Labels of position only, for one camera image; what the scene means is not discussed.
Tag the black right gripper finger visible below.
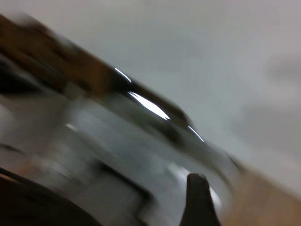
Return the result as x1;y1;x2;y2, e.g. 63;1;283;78
180;173;222;226

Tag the clear double-wall glass cup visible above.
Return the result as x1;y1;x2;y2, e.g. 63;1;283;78
0;14;240;226

